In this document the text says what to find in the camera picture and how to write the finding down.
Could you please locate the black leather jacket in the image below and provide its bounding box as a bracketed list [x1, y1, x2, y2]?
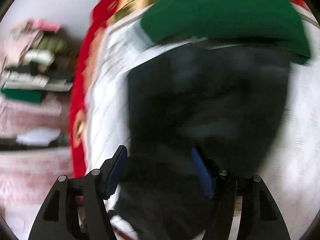
[114, 46, 290, 239]

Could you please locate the white patterned mat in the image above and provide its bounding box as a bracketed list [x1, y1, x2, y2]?
[82, 4, 320, 240]

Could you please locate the white folded cloth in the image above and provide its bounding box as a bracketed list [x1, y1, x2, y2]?
[16, 127, 61, 146]

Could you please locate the green hanging garment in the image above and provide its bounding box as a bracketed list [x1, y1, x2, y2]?
[1, 88, 48, 104]

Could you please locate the white puffer jacket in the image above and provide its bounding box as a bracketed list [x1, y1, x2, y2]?
[1, 50, 75, 92]

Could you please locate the olive green puffer jacket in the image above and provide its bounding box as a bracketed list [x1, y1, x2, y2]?
[36, 36, 68, 53]

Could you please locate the pink garment on rack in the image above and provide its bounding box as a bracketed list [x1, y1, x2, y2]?
[3, 20, 44, 64]

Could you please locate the pink hanger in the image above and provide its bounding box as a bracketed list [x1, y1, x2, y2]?
[33, 20, 61, 33]

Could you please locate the green sweater with striped cuffs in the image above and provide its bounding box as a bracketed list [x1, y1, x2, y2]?
[139, 0, 311, 64]

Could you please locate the red floral blanket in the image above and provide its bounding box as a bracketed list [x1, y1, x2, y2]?
[69, 0, 310, 177]

